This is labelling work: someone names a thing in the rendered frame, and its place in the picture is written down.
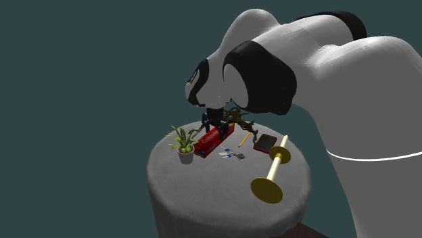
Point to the yellow pencil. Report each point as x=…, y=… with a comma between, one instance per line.
x=244, y=140

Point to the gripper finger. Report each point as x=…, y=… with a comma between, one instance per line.
x=205, y=123
x=224, y=129

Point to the red phone with black screen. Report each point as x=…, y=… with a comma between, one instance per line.
x=264, y=143

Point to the green plant in grey pot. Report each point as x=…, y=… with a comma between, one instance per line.
x=185, y=152

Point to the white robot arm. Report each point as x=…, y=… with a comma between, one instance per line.
x=356, y=99

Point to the round grey table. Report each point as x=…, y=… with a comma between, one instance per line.
x=211, y=191

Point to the dark red robot stand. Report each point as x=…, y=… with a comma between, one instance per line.
x=308, y=232

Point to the dark brown twisted branch figure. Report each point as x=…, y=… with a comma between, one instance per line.
x=238, y=118

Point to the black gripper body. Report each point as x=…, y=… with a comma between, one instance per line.
x=214, y=116

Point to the cream rod with gold discs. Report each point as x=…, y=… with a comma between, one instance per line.
x=268, y=189

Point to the red long box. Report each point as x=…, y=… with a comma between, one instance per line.
x=208, y=143

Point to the bunch of keys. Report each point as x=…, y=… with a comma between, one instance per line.
x=230, y=154

